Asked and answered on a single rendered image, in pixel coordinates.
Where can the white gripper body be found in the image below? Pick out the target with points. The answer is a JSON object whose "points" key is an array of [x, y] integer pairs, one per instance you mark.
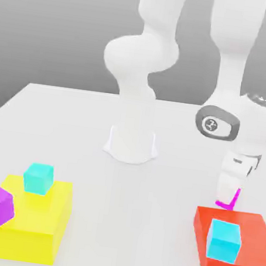
{"points": [[236, 166]]}

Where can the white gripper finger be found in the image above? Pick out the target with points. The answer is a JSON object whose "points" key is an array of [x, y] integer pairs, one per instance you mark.
{"points": [[227, 188]]}

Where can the small magenta cube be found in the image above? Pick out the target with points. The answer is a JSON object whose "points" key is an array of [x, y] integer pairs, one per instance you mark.
{"points": [[235, 198]]}

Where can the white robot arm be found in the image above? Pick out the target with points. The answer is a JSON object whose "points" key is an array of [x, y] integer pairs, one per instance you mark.
{"points": [[135, 76]]}

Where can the small cyan cube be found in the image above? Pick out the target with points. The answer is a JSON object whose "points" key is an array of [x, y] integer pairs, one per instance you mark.
{"points": [[223, 242]]}

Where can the small turquoise cube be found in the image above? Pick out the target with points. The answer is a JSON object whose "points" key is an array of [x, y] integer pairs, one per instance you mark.
{"points": [[37, 179]]}

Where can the large orange box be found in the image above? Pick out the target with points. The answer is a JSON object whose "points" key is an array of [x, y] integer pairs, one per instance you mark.
{"points": [[255, 241]]}

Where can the large yellow box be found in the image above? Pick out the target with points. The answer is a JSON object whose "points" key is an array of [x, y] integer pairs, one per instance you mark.
{"points": [[30, 228]]}

